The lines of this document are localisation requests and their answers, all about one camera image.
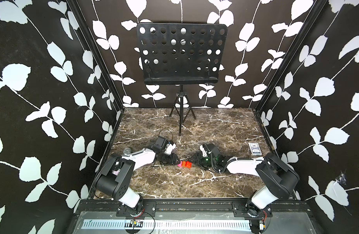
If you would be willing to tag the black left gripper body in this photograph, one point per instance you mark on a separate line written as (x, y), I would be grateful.
(167, 159)

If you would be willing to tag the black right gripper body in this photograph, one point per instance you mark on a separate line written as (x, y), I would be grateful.
(205, 162)

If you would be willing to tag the red lego brick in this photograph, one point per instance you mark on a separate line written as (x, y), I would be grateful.
(188, 164)

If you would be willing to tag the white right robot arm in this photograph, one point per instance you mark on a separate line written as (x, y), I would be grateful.
(278, 177)

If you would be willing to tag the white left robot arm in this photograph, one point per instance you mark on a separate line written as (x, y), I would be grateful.
(115, 175)

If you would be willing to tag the playing card box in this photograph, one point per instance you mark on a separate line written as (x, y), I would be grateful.
(255, 149)

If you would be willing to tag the white perforated strip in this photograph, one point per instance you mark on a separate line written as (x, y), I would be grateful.
(128, 224)

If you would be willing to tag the black music stand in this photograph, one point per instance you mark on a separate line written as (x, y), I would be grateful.
(181, 54)

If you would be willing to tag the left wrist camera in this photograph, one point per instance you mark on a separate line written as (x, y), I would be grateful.
(170, 148)

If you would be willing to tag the black front rail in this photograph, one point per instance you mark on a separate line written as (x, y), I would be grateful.
(237, 206)

